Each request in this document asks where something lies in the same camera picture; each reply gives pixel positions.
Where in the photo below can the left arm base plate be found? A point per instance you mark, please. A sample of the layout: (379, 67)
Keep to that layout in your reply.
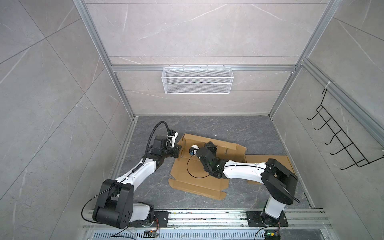
(157, 218)

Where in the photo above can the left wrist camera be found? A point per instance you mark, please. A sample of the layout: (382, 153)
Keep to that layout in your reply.
(172, 135)

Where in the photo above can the aluminium mounting rail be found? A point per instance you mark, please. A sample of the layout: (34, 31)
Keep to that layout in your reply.
(236, 219)

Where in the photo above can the aluminium frame profile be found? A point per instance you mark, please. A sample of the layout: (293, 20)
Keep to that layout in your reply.
(372, 126)

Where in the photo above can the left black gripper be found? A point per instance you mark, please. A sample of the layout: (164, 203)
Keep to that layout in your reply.
(176, 149)

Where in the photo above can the white wire mesh basket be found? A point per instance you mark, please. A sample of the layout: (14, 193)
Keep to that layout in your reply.
(202, 80)

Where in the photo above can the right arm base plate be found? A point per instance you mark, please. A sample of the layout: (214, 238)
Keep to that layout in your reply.
(261, 219)

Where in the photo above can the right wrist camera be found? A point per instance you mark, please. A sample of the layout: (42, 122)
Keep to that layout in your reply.
(193, 149)

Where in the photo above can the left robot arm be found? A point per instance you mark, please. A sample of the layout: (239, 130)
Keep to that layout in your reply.
(115, 204)

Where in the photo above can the black wire hook rack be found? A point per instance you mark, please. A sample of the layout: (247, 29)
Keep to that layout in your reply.
(348, 146)

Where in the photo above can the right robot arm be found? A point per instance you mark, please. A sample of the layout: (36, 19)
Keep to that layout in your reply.
(279, 180)

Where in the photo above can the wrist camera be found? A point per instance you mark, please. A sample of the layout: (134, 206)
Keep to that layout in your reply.
(193, 149)
(172, 135)

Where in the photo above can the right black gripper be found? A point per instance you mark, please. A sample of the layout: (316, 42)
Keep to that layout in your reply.
(212, 148)

